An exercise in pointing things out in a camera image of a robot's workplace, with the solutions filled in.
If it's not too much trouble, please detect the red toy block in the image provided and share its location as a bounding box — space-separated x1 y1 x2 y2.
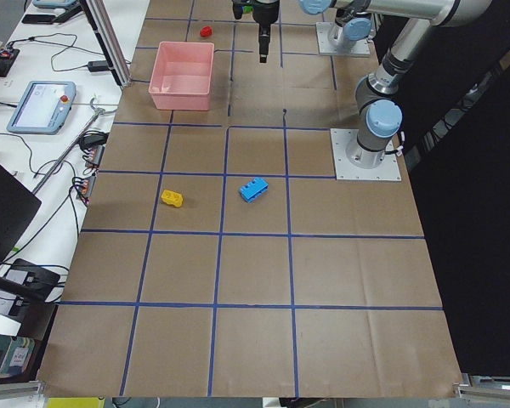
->
200 25 213 38

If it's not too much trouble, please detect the blue toy block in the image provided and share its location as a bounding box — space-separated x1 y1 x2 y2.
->
239 177 269 203

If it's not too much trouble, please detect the yellow toy block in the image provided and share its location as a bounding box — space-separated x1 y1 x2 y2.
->
161 190 184 208

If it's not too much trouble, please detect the pink plastic box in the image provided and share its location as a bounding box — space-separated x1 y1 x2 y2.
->
148 41 215 111

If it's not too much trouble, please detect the black power adapter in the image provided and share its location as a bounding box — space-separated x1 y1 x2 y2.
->
87 60 110 72

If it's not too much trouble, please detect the metal rod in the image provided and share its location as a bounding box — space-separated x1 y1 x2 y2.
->
28 98 107 193

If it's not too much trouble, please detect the blue teach pendant tablet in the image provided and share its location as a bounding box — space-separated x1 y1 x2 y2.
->
7 81 77 135

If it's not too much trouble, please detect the black phone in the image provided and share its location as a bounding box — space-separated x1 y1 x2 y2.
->
21 14 56 25

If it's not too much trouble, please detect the black monitor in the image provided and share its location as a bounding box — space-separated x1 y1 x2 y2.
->
0 165 42 263

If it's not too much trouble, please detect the aluminium frame post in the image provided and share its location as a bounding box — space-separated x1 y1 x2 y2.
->
79 0 132 89

